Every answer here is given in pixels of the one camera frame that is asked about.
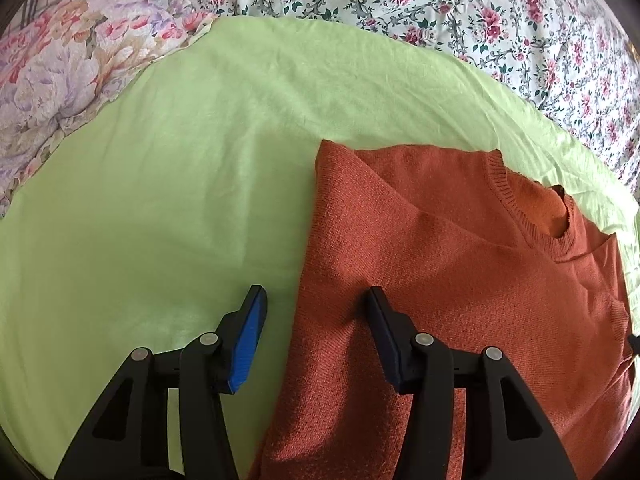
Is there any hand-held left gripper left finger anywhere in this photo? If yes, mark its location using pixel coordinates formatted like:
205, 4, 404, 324
54, 285, 268, 480

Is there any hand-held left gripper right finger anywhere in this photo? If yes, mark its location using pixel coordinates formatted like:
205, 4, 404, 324
363, 286, 573, 480

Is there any orange knit sweater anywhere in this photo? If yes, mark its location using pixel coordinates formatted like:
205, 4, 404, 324
246, 140, 637, 480

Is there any light green bed sheet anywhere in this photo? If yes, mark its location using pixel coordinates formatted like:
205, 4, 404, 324
0, 16, 640, 480

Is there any floral pillow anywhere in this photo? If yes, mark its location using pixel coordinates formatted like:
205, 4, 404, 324
0, 0, 219, 218

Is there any white floral bed sheet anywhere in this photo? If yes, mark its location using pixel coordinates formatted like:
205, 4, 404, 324
142, 0, 640, 200

